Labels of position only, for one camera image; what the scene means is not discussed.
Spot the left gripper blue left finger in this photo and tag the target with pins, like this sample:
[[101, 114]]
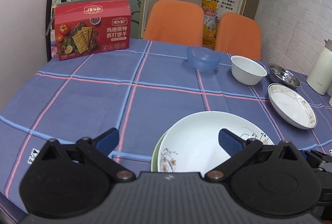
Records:
[[106, 142]]

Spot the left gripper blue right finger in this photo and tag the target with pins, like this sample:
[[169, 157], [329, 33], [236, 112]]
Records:
[[230, 142]]

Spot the floral rimmed deep plate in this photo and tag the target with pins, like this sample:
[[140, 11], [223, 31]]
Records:
[[292, 107]]

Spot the white ceramic bowl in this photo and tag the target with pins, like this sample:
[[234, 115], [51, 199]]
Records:
[[247, 71]]

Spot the stainless steel bowl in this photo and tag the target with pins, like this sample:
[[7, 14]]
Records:
[[278, 74]]

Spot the blue plastic bowl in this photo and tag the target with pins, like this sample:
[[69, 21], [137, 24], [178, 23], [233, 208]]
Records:
[[203, 59]]

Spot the large white floral plate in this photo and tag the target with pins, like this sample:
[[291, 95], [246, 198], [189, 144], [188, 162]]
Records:
[[191, 144]]

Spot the green plate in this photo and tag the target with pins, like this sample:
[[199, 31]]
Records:
[[156, 153]]

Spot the blue plaid tablecloth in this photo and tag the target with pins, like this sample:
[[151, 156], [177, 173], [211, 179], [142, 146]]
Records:
[[141, 91]]

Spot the cream thermos jug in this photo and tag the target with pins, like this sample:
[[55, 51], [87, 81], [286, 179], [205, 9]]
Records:
[[320, 77]]

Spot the right orange chair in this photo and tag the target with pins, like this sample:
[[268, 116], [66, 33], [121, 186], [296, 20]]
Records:
[[239, 35]]

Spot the orange chair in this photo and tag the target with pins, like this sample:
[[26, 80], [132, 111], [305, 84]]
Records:
[[239, 35], [175, 22]]

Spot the red cracker box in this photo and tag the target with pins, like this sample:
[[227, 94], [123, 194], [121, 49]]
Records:
[[86, 27]]

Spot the left orange chair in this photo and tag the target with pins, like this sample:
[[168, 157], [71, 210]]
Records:
[[175, 22]]

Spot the yellow snack bag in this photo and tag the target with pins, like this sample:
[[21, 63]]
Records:
[[210, 9]]

